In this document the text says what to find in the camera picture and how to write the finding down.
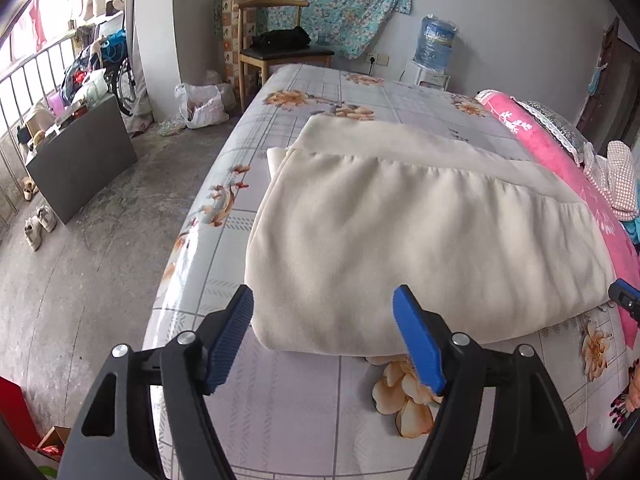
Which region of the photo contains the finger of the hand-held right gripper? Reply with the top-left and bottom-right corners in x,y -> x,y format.
607,277 -> 640,321

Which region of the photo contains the stack of patterned cartons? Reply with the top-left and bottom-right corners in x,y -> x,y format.
220,0 -> 258,91

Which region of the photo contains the teal floral wall cloth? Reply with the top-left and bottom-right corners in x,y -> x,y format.
215,0 -> 418,58

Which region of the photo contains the grey cabinet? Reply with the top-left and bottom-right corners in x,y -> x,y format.
25,95 -> 138,225

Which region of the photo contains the hanging red garment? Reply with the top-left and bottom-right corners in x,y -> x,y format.
10,0 -> 48,53

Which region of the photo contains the lace-edged pillow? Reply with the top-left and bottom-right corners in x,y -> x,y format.
515,100 -> 586,163

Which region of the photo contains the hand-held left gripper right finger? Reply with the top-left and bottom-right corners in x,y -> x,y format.
392,285 -> 586,480

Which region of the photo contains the black bag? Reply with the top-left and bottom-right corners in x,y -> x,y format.
251,26 -> 312,51

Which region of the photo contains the blue bag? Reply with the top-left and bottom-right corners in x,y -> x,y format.
100,30 -> 128,61

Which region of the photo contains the checkered cloth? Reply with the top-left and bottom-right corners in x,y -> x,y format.
582,141 -> 640,221

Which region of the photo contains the balcony window railing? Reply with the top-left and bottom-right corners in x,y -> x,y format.
0,37 -> 76,241

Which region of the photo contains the wooden chair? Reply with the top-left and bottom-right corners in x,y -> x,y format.
235,0 -> 336,113

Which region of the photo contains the wheelchair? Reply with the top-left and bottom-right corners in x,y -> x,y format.
102,50 -> 138,117

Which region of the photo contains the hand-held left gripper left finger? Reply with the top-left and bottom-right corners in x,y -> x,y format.
60,284 -> 255,480

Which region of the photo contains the cardboard box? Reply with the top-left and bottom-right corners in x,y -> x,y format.
37,425 -> 71,461

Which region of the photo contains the red box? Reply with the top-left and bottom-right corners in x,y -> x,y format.
0,375 -> 41,448

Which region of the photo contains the blue water bottle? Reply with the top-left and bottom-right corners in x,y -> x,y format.
416,14 -> 458,73

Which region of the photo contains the white water dispenser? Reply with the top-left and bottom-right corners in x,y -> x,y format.
412,60 -> 451,92

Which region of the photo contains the beige zip jacket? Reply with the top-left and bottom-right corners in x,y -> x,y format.
245,112 -> 618,358

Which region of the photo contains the white plastic bag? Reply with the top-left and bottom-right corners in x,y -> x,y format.
174,82 -> 231,129

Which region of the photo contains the brown door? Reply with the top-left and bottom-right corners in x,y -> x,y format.
575,17 -> 640,156

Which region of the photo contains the pink floral blanket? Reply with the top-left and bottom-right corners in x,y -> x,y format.
475,90 -> 640,480

